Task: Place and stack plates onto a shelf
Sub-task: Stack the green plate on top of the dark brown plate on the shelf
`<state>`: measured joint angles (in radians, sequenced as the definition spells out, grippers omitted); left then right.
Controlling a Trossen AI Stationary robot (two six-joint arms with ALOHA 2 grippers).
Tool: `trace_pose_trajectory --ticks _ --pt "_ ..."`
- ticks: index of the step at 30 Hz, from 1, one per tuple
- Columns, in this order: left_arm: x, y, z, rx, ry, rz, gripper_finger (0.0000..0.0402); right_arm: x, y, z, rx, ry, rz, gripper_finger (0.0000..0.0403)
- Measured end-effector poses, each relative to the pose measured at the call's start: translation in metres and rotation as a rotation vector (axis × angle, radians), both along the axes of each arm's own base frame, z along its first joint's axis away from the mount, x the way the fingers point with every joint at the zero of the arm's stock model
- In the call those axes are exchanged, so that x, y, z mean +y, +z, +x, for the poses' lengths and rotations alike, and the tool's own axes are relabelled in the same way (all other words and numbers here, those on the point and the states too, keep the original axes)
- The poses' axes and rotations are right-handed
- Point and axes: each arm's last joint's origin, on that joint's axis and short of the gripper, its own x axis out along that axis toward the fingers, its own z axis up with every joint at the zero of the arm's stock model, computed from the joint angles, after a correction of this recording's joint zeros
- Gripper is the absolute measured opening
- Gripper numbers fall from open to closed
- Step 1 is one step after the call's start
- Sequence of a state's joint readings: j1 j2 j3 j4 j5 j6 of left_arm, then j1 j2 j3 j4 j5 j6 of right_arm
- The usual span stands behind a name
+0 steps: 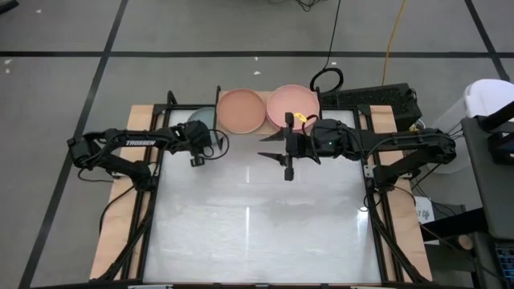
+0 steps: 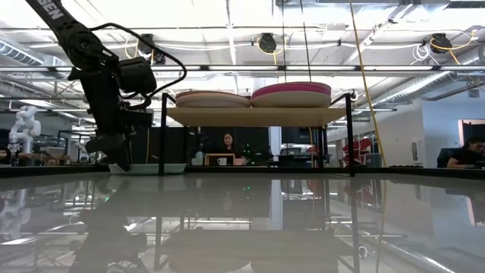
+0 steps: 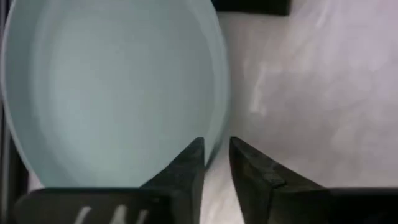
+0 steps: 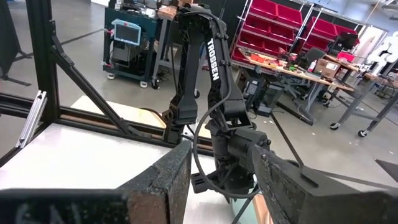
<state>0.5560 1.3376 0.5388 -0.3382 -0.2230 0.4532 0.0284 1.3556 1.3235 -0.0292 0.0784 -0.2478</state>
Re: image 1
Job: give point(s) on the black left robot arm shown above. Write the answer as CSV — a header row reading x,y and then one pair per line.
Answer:
x,y
140,142

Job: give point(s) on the pink plate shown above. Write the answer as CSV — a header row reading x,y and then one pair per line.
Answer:
x,y
291,102

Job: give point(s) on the round wooden knob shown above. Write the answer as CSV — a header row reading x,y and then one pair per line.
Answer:
x,y
466,242

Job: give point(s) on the pale green bowl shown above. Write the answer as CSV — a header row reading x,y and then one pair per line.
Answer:
x,y
201,115

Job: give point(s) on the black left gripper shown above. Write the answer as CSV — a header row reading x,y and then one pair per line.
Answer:
x,y
198,136

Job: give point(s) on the plywood base board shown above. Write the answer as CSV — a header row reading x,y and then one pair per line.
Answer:
x,y
114,249

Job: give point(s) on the backlit keyboard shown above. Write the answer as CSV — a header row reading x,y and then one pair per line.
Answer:
x,y
507,265

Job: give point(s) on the white lidded bin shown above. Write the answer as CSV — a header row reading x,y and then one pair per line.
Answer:
x,y
488,96

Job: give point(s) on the black table frame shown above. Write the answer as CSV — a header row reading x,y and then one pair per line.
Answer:
x,y
180,107

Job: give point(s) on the dark grey desk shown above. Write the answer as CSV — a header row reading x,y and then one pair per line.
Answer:
x,y
490,192

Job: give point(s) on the peach plate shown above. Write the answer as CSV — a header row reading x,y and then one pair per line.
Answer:
x,y
241,110

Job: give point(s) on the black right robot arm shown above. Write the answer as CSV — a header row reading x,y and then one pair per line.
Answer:
x,y
401,140

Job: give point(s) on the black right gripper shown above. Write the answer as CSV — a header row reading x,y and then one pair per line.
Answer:
x,y
303,146

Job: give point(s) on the white paper label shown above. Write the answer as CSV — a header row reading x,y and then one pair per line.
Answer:
x,y
425,209

